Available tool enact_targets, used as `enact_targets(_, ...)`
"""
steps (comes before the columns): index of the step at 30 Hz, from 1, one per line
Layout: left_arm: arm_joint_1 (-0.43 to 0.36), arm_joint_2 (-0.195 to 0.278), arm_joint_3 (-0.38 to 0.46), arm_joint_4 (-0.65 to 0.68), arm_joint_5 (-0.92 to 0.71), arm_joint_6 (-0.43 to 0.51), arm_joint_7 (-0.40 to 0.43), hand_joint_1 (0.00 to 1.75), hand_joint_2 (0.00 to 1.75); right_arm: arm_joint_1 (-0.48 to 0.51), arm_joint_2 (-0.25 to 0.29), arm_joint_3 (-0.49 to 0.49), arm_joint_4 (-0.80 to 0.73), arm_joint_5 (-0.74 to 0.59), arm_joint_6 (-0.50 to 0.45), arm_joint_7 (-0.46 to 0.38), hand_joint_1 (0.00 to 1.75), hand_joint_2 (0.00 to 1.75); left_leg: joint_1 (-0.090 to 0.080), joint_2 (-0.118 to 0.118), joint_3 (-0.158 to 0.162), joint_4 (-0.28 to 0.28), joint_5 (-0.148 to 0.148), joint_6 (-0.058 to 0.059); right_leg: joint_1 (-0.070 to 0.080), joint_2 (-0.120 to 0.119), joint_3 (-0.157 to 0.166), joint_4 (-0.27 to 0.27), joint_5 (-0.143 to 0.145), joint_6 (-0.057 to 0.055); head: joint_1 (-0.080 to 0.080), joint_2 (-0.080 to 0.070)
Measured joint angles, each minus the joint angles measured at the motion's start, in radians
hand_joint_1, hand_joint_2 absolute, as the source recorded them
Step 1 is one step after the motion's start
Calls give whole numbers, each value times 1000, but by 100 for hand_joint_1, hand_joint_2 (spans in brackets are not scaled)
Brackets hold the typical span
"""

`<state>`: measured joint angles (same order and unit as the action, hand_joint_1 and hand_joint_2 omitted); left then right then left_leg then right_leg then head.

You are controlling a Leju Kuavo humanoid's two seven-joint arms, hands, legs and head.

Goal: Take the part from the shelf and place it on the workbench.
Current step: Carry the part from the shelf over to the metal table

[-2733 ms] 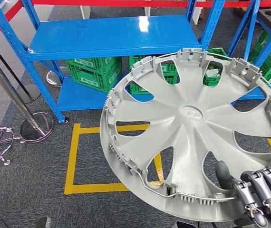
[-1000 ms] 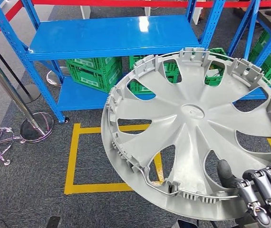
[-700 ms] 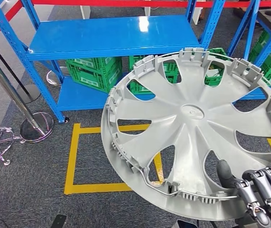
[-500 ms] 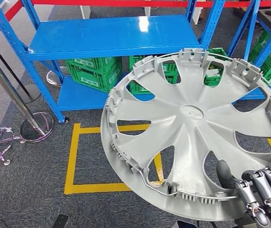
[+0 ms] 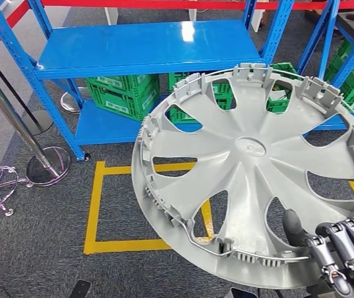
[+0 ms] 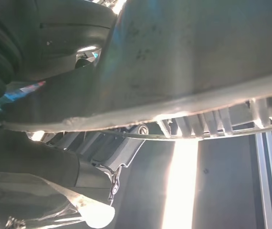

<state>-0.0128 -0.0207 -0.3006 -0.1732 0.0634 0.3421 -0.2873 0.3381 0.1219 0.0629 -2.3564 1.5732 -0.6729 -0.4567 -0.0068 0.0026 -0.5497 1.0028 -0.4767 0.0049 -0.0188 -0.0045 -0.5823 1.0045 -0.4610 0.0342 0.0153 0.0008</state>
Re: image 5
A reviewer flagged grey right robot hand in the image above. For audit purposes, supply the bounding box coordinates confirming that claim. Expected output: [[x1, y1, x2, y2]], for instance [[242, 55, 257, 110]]
[[282, 208, 354, 298]]

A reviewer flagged grey plastic wheel hubcap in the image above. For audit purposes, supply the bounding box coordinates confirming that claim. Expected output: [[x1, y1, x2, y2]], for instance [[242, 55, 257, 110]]
[[131, 63, 354, 290]]

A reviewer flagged chrome barrier stanchion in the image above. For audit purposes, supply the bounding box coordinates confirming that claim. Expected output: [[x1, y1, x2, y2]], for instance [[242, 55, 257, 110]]
[[60, 87, 91, 114], [0, 59, 71, 187]]

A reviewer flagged dark left wrist camera box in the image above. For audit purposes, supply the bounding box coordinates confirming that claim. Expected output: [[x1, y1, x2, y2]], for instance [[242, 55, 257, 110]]
[[69, 279, 92, 298]]

